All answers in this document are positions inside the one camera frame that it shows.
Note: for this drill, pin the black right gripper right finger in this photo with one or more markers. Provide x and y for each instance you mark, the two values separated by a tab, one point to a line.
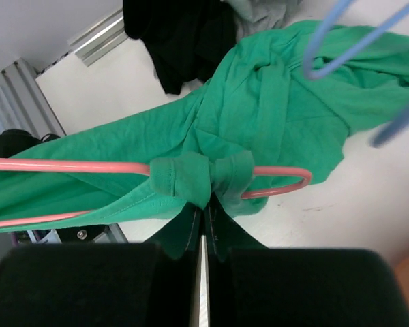
250	284

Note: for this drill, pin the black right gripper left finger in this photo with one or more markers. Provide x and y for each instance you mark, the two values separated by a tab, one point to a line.
113	284

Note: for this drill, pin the pink wire hanger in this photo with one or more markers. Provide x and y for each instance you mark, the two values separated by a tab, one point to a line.
40	165

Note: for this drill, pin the green tank top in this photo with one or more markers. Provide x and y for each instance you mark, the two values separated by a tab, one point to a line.
258	109

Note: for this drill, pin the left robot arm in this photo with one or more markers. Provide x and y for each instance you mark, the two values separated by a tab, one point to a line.
15	141

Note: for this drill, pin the black tank top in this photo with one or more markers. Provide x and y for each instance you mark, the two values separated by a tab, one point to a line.
186	40

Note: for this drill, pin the grey tank top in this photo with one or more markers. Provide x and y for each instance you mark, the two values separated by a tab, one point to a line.
252	16

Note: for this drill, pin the aluminium frame post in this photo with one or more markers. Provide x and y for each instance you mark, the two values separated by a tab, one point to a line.
99	39

